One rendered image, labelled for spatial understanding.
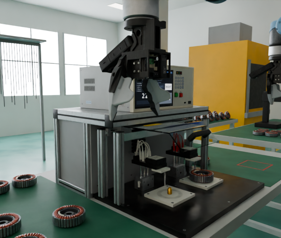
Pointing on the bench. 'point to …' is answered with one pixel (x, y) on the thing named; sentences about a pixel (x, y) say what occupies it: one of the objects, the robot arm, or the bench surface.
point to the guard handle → (199, 134)
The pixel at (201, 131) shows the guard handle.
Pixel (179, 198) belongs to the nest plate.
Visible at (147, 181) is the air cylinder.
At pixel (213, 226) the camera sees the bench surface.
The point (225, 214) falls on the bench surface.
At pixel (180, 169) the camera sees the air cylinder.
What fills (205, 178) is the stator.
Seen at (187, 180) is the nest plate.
